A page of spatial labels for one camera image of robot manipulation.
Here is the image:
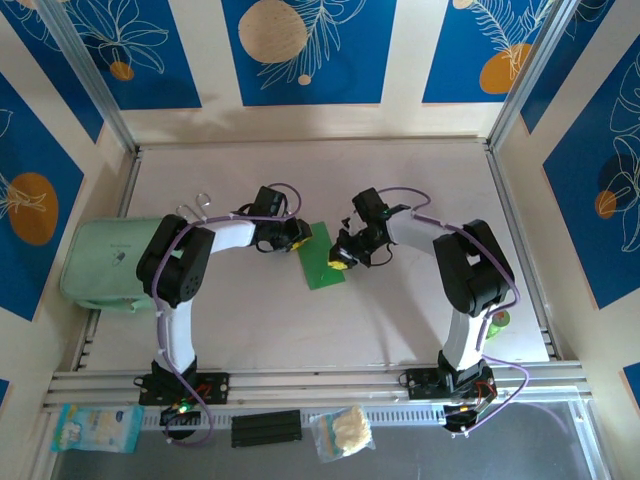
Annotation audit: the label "mint green zip pouch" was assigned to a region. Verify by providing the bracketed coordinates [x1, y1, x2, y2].
[59, 215, 174, 314]

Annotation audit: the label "grey slotted cable duct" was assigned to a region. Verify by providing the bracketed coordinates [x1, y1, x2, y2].
[142, 405, 446, 431]

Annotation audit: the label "clear bag of crackers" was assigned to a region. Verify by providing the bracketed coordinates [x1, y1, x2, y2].
[309, 404, 376, 464]

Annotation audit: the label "metal tongs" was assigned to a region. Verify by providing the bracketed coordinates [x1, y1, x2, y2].
[175, 192, 212, 222]

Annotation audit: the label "aluminium frame post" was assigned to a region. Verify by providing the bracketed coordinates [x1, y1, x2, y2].
[37, 0, 140, 154]
[487, 0, 587, 151]

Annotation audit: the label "blue white snack packet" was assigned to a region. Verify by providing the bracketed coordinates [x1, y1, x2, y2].
[51, 403, 145, 454]

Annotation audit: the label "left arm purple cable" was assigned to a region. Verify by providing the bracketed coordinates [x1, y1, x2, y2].
[149, 181, 304, 449]

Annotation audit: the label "long aluminium frame rail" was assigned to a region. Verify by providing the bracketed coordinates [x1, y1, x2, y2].
[42, 360, 594, 415]

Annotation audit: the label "black ribbed block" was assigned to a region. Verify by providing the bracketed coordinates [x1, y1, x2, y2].
[230, 409, 304, 448]

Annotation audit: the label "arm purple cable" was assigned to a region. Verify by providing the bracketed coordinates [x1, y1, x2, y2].
[149, 181, 304, 449]
[377, 186, 531, 441]

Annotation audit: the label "green cloth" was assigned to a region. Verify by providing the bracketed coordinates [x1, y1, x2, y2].
[294, 222, 347, 292]

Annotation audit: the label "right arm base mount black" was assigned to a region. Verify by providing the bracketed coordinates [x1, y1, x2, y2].
[399, 367, 499, 402]

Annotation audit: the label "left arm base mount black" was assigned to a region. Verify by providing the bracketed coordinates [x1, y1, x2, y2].
[135, 370, 231, 407]

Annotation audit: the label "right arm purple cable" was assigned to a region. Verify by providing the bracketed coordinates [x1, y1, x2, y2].
[377, 186, 531, 441]

